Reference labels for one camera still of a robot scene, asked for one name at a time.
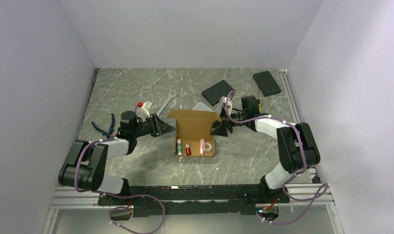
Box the brown cardboard box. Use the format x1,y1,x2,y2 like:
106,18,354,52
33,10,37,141
167,109,221,157

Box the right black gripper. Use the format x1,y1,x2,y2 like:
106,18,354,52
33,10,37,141
210,107,248,137

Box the yellow black screwdriver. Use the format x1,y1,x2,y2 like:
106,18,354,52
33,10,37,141
256,87,262,113

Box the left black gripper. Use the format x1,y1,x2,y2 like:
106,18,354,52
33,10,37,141
133,113,176,137

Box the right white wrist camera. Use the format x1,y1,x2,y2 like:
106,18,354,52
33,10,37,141
219,96,232,110

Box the clear tape roll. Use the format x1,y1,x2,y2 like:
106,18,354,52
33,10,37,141
203,142,212,151

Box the black ported switch box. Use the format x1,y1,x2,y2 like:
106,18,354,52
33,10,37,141
252,71,281,97

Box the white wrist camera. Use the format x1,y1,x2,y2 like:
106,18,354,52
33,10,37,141
135,100,153,117
219,96,232,110

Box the red capped small bottle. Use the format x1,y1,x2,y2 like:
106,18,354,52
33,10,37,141
185,143,192,156

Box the blue handled pliers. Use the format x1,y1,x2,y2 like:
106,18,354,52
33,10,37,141
91,113,116,138

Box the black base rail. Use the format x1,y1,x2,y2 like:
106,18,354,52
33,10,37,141
98,184,289,217

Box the green white glue stick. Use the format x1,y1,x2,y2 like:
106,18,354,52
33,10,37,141
177,138,182,156

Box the black flat network switch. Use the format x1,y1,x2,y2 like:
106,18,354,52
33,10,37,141
201,80,234,106

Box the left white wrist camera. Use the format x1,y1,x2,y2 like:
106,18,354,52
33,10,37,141
135,100,153,117

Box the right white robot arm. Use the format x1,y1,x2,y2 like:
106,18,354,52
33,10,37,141
210,96,320,202

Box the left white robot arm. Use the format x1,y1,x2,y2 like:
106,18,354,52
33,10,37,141
58,111,176,205

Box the silver open-end wrench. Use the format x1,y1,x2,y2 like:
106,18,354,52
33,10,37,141
156,90,177,116

